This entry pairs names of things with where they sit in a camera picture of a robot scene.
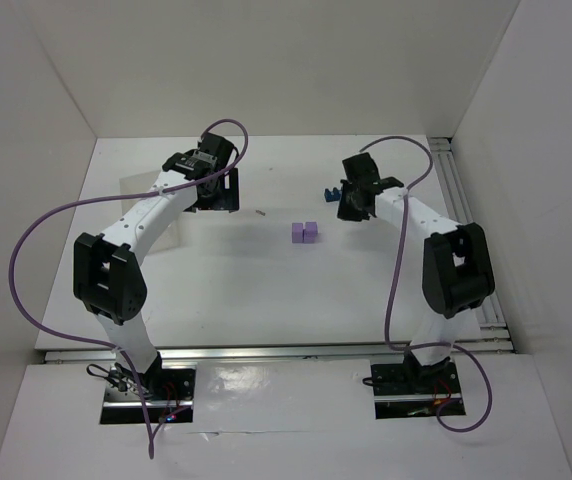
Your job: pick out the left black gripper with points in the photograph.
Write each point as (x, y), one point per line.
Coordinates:
(224, 189)

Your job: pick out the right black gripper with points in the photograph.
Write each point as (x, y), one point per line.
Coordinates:
(348, 203)

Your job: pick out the blue castle block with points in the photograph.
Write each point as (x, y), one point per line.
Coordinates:
(332, 194)

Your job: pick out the purple rectangular block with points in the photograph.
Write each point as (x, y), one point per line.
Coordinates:
(310, 232)

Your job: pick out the purple cube block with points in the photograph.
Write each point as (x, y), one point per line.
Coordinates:
(297, 233)

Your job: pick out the white perforated box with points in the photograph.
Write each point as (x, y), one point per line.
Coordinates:
(166, 228)

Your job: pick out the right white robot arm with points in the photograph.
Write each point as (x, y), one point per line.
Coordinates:
(456, 274)

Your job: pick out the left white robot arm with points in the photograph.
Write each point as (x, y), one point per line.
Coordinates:
(107, 275)

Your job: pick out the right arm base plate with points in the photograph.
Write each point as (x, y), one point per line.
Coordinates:
(397, 397)

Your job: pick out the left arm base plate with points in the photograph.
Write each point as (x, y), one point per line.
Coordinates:
(171, 401)

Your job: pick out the aluminium side rail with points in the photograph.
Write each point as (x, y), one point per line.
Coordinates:
(473, 249)

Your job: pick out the aluminium front rail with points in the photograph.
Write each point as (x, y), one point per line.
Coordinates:
(261, 353)

